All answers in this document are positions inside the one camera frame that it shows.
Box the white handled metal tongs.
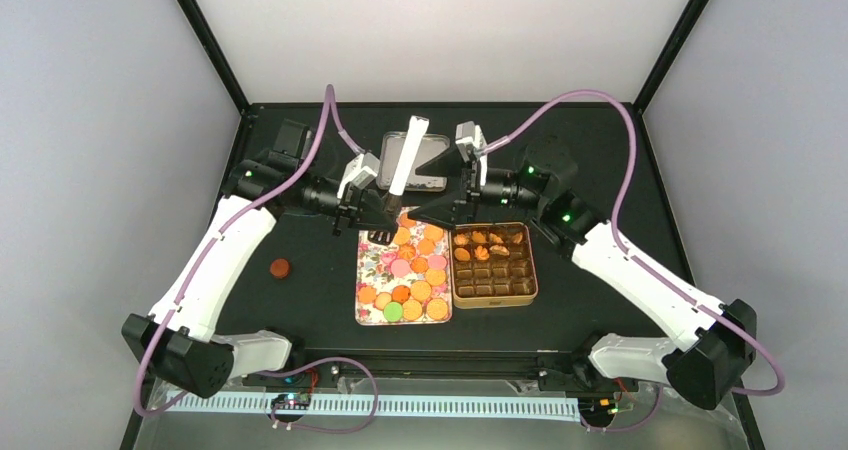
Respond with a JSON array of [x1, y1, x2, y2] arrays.
[[368, 115, 429, 246]]

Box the brown round chocolate cookie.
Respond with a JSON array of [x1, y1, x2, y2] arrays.
[[269, 258, 291, 279]]

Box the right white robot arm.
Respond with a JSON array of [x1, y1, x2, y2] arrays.
[[413, 137, 757, 410]]

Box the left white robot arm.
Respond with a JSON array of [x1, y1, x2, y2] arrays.
[[121, 121, 396, 398]]

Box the yellow dotted round biscuit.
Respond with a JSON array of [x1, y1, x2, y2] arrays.
[[423, 224, 445, 243]]

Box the gold cookie tin box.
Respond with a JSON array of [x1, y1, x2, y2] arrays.
[[449, 222, 538, 310]]

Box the silver tin lid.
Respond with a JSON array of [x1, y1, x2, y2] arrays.
[[376, 132, 450, 192]]

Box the pink sandwich cookie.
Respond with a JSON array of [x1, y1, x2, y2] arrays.
[[389, 258, 411, 278]]

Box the floral cookie tray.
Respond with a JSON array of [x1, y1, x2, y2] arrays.
[[354, 207, 453, 326]]

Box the green sandwich cookie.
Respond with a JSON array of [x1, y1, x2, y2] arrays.
[[383, 301, 404, 323]]

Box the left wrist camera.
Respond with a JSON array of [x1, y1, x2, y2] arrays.
[[336, 152, 381, 199]]

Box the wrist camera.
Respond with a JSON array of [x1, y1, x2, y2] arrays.
[[454, 121, 488, 171], [336, 152, 381, 199]]

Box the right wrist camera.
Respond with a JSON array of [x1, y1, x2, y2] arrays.
[[454, 121, 488, 171]]

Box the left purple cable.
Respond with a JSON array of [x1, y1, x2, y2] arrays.
[[132, 84, 380, 435]]

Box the white slotted cable duct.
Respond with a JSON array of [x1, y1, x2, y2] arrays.
[[170, 391, 581, 423]]

